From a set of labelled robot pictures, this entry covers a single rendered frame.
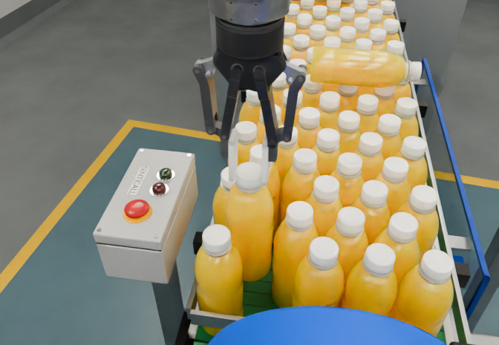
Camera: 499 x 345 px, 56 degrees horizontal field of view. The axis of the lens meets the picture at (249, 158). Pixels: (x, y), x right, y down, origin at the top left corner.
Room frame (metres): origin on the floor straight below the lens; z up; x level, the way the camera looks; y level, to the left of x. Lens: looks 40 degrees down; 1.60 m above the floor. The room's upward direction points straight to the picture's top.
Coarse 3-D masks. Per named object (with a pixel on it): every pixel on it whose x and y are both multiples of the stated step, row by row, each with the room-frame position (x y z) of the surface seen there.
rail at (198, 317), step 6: (192, 312) 0.39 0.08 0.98; (198, 312) 0.39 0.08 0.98; (204, 312) 0.39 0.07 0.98; (210, 312) 0.39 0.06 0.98; (192, 318) 0.39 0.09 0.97; (198, 318) 0.39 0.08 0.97; (204, 318) 0.39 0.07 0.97; (210, 318) 0.38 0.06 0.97; (216, 318) 0.38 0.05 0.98; (222, 318) 0.38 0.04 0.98; (228, 318) 0.38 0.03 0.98; (234, 318) 0.38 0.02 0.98; (240, 318) 0.38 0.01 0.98; (198, 324) 0.39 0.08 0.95; (204, 324) 0.39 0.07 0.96; (210, 324) 0.38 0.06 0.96; (216, 324) 0.38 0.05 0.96; (222, 324) 0.38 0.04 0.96; (228, 324) 0.38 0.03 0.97
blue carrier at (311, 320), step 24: (264, 312) 0.25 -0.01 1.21; (288, 312) 0.24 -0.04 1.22; (312, 312) 0.23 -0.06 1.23; (336, 312) 0.23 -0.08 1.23; (360, 312) 0.23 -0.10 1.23; (216, 336) 0.25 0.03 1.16; (240, 336) 0.23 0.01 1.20; (264, 336) 0.22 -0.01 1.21; (288, 336) 0.21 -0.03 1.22; (312, 336) 0.21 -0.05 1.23; (336, 336) 0.21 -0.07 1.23; (360, 336) 0.21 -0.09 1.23; (384, 336) 0.21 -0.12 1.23; (408, 336) 0.21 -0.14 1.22; (432, 336) 0.22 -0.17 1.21
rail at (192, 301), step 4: (212, 220) 0.58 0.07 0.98; (212, 224) 0.57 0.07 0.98; (192, 288) 0.43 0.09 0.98; (192, 292) 0.43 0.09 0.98; (196, 292) 0.43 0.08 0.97; (192, 296) 0.42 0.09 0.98; (196, 296) 0.43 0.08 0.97; (188, 300) 0.41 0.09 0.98; (192, 300) 0.41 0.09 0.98; (196, 300) 0.42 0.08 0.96; (188, 304) 0.40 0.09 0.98; (192, 304) 0.41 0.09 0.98; (196, 304) 0.42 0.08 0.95; (188, 308) 0.40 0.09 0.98; (192, 308) 0.40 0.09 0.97; (188, 312) 0.40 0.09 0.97; (188, 316) 0.40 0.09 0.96
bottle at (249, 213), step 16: (240, 192) 0.47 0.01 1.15; (256, 192) 0.47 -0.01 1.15; (240, 208) 0.46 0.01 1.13; (256, 208) 0.46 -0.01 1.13; (272, 208) 0.47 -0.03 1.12; (240, 224) 0.45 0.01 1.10; (256, 224) 0.45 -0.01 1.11; (272, 224) 0.47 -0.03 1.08; (240, 240) 0.45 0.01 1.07; (256, 240) 0.45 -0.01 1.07; (272, 240) 0.48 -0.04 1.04; (256, 256) 0.45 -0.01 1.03; (256, 272) 0.45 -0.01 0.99
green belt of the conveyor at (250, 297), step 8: (272, 256) 0.56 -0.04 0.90; (272, 264) 0.54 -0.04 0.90; (256, 280) 0.51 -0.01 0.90; (264, 280) 0.50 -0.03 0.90; (248, 288) 0.49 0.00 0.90; (256, 288) 0.49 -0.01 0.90; (264, 288) 0.49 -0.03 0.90; (248, 296) 0.47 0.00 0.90; (256, 296) 0.47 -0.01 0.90; (264, 296) 0.47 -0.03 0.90; (248, 304) 0.46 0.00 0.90; (256, 304) 0.46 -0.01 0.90; (264, 304) 0.46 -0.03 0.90; (272, 304) 0.46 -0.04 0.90; (248, 312) 0.44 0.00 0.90; (256, 312) 0.44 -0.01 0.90; (200, 328) 0.41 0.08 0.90; (440, 328) 0.41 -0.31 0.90; (200, 336) 0.40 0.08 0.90; (208, 336) 0.40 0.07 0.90; (440, 336) 0.40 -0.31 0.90; (200, 344) 0.38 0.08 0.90
